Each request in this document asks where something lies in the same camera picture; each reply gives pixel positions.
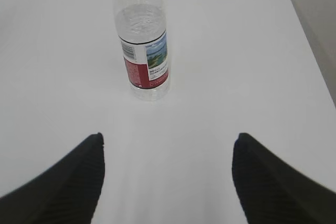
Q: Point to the clear water bottle red label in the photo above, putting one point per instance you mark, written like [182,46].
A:
[141,28]

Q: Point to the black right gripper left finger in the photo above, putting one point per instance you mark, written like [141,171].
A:
[67,192]

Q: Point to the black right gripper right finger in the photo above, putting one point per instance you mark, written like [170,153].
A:
[271,191]

